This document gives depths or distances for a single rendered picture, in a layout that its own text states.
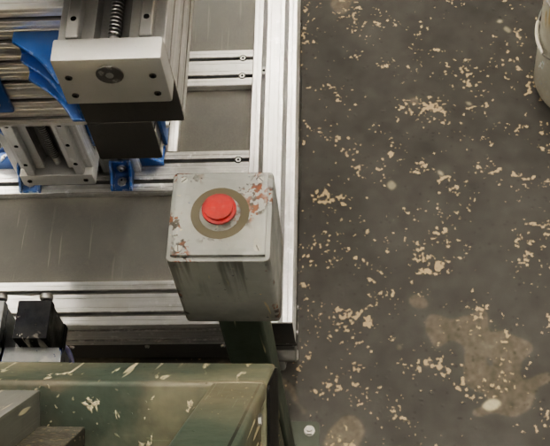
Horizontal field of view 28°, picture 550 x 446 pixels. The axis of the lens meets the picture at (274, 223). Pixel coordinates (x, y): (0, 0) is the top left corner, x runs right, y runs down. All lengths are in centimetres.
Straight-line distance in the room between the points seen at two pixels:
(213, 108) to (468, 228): 58
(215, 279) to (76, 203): 92
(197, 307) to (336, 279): 93
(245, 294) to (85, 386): 23
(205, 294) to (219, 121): 94
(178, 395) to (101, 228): 96
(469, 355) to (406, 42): 78
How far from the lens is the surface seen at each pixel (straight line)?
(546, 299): 228
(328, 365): 219
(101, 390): 124
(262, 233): 126
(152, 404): 123
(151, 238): 212
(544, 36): 239
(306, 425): 214
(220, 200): 127
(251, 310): 137
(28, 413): 122
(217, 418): 105
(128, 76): 138
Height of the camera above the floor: 203
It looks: 60 degrees down
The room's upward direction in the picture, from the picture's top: 9 degrees counter-clockwise
